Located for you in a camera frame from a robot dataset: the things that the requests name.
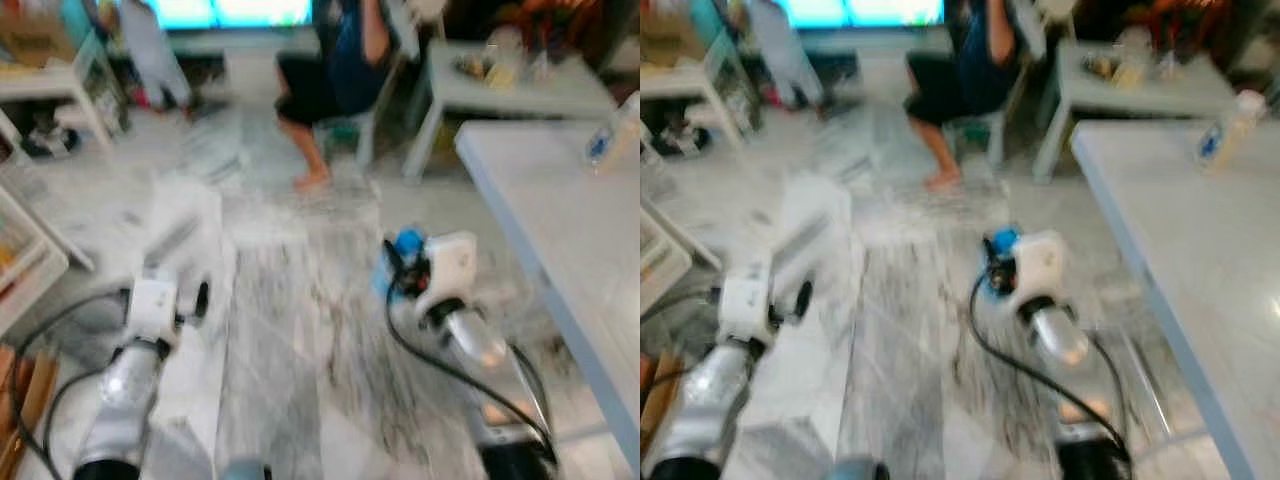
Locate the pale blue plastic stool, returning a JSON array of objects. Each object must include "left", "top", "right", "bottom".
[
  {"left": 945, "top": 60, "right": 1031, "bottom": 169},
  {"left": 315, "top": 60, "right": 401, "bottom": 169}
]

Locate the brown cardboard sheet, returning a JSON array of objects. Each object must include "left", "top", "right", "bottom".
[
  {"left": 640, "top": 350, "right": 686, "bottom": 451},
  {"left": 0, "top": 345, "right": 61, "bottom": 480}
]

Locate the large white marble table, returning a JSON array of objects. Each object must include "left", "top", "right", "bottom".
[
  {"left": 1070, "top": 118, "right": 1280, "bottom": 480},
  {"left": 455, "top": 118, "right": 641, "bottom": 476}
]

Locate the seated person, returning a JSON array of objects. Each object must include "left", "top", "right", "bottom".
[
  {"left": 903, "top": 0, "right": 1021, "bottom": 191},
  {"left": 273, "top": 0, "right": 396, "bottom": 193}
]

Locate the white low coffee table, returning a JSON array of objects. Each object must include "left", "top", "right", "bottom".
[
  {"left": 403, "top": 40, "right": 619, "bottom": 183},
  {"left": 1030, "top": 40, "right": 1241, "bottom": 183}
]

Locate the pale jar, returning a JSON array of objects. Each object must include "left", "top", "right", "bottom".
[
  {"left": 485, "top": 27, "right": 526, "bottom": 86},
  {"left": 1115, "top": 27, "right": 1156, "bottom": 86}
]

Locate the clear bottle blue label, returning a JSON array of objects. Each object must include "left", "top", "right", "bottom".
[
  {"left": 585, "top": 92, "right": 641, "bottom": 173},
  {"left": 1195, "top": 88, "right": 1269, "bottom": 171}
]

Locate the white tv stand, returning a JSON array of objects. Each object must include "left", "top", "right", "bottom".
[
  {"left": 165, "top": 28, "right": 331, "bottom": 61},
  {"left": 800, "top": 27, "right": 956, "bottom": 59}
]

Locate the pale grey hanging cloth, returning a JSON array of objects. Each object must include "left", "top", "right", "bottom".
[
  {"left": 118, "top": 0, "right": 198, "bottom": 113},
  {"left": 748, "top": 0, "right": 826, "bottom": 111}
]

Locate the white side table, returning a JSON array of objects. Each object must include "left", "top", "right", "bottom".
[
  {"left": 0, "top": 55, "right": 129, "bottom": 153},
  {"left": 640, "top": 55, "right": 756, "bottom": 153}
]

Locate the flat screen television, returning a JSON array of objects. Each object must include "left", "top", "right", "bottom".
[
  {"left": 783, "top": 0, "right": 946, "bottom": 28},
  {"left": 150, "top": 0, "right": 313, "bottom": 29}
]

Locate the teal bag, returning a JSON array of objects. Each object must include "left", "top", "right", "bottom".
[
  {"left": 688, "top": 0, "right": 726, "bottom": 46},
  {"left": 58, "top": 0, "right": 98, "bottom": 49}
]

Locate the brown cardboard box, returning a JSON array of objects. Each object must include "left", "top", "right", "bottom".
[
  {"left": 0, "top": 10, "right": 79, "bottom": 69},
  {"left": 640, "top": 8, "right": 706, "bottom": 66}
]

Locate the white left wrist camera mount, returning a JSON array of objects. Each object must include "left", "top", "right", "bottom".
[
  {"left": 128, "top": 278, "right": 179, "bottom": 341},
  {"left": 718, "top": 272, "right": 773, "bottom": 341}
]

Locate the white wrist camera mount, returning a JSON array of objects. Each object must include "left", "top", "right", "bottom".
[
  {"left": 420, "top": 232, "right": 479, "bottom": 313},
  {"left": 718, "top": 272, "right": 773, "bottom": 341},
  {"left": 128, "top": 278, "right": 179, "bottom": 341},
  {"left": 1012, "top": 230, "right": 1066, "bottom": 299}
]

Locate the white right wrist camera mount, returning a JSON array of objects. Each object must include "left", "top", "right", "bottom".
[
  {"left": 1012, "top": 230, "right": 1066, "bottom": 299},
  {"left": 420, "top": 232, "right": 479, "bottom": 313}
]

